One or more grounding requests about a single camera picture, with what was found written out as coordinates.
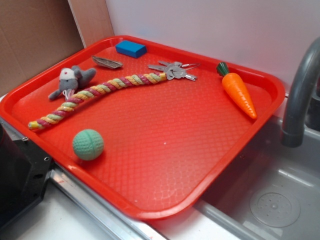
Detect blue rectangular block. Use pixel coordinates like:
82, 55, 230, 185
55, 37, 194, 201
115, 40, 147, 58

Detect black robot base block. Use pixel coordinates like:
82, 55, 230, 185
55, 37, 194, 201
0, 125, 53, 230

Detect grey plastic sink basin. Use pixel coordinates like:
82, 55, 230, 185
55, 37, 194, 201
195, 117, 320, 240

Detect green rubber ball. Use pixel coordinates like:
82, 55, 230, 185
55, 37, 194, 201
72, 129, 105, 161

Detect grey plush mouse toy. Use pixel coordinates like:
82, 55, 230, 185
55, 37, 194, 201
48, 65, 97, 101

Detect red plastic tray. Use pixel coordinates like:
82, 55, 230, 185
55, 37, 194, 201
0, 36, 285, 220

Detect grey toy faucet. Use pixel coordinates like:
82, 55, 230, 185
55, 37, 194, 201
280, 38, 320, 148

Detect silver key bunch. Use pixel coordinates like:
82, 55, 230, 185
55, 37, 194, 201
147, 61, 200, 81

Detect multicolour twisted rope toy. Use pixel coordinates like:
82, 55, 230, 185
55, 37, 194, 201
28, 72, 168, 130

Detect orange plastic toy carrot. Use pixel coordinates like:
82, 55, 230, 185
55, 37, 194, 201
216, 62, 258, 120

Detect brown cardboard panel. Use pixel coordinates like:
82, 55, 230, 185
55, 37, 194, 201
0, 0, 114, 96

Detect grey folded paper boat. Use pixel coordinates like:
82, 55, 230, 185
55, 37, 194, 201
91, 55, 123, 70

